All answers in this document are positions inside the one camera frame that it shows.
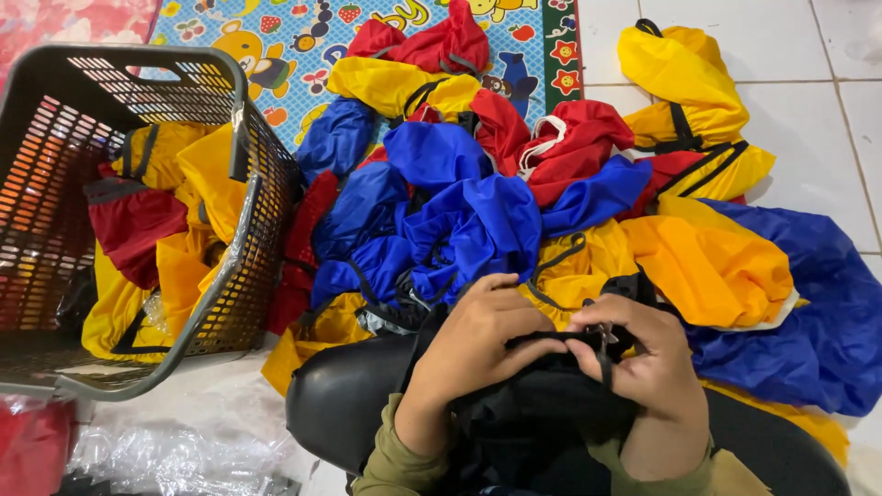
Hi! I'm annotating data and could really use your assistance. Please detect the red floral mattress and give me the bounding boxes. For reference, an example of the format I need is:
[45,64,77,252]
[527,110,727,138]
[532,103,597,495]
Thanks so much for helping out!
[0,0,164,85]

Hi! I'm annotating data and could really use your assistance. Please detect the person's left hand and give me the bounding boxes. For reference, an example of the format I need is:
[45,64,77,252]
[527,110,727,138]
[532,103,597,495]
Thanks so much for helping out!
[412,272,570,416]

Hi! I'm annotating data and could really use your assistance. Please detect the pile of basket bags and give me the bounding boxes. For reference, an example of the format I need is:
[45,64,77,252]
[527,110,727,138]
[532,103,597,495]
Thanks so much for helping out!
[81,123,250,364]

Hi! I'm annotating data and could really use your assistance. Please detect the clear plastic wrapping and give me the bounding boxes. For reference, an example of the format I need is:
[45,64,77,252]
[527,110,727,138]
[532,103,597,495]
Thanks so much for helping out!
[68,382,305,496]

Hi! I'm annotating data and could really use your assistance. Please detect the black nylon drawstring bag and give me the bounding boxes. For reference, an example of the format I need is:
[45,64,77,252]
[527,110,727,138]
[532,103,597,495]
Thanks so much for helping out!
[407,272,664,496]

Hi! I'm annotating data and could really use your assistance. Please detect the black drawstring cord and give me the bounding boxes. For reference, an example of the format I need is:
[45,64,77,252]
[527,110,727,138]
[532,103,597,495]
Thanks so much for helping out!
[505,330,616,390]

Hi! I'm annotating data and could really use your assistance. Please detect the person's olive green shirt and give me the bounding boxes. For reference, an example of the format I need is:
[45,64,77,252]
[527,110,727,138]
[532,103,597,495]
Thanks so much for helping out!
[351,393,774,496]

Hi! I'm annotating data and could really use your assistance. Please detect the heap of coloured nylon bags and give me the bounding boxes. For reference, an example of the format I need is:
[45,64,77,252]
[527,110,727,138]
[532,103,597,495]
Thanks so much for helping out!
[262,0,882,469]

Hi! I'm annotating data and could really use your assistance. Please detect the grey plastic laundry basket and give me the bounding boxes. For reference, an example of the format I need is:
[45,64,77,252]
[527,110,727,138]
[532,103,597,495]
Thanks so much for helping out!
[0,43,305,403]

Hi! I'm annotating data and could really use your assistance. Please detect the colourful cartoon play mat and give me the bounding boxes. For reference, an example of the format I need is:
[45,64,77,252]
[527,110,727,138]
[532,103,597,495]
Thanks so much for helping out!
[141,0,584,151]

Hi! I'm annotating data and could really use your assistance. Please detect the person's right hand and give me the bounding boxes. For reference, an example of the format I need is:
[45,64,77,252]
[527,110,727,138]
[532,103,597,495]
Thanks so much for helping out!
[565,294,711,426]

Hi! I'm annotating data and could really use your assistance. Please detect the person's black trousers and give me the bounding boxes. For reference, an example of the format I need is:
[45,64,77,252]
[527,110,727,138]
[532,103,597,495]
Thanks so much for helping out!
[285,333,853,496]

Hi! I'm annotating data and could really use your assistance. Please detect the red fabric packet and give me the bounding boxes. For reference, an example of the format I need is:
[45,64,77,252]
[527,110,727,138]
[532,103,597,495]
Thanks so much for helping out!
[0,396,78,496]

